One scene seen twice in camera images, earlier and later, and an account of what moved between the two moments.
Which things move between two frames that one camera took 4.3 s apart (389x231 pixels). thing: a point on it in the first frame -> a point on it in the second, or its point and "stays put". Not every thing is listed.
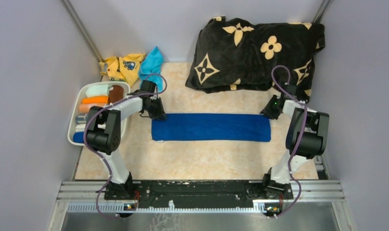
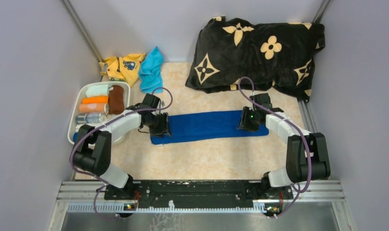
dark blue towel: [211, 127] stays put
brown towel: [116, 94] stays put
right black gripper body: [270, 110] -> [249, 121]
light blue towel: [151, 68] stays put
